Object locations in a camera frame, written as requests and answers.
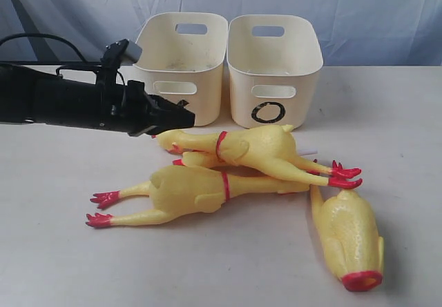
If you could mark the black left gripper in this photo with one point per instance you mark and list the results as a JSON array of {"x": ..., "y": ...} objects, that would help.
[{"x": 129, "y": 109}]

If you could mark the whole rubber chicken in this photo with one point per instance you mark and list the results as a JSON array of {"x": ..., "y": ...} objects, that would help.
[
  {"x": 263, "y": 136},
  {"x": 176, "y": 191}
]

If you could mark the headless rubber chicken body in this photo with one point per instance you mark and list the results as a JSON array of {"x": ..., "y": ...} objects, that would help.
[{"x": 352, "y": 248}]

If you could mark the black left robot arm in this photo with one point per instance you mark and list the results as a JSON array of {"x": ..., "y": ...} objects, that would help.
[{"x": 30, "y": 96}]

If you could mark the cream bin with X mark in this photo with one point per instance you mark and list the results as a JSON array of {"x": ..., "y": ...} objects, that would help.
[{"x": 183, "y": 60}]

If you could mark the severed rubber chicken head neck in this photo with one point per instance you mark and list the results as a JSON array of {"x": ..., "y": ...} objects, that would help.
[{"x": 273, "y": 161}]

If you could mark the cream bin with O mark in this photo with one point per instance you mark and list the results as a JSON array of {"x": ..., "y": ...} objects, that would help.
[{"x": 274, "y": 64}]

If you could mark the white backdrop curtain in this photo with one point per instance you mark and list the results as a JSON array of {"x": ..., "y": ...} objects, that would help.
[{"x": 350, "y": 32}]

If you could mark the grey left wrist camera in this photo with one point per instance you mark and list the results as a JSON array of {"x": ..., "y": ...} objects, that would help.
[{"x": 122, "y": 52}]

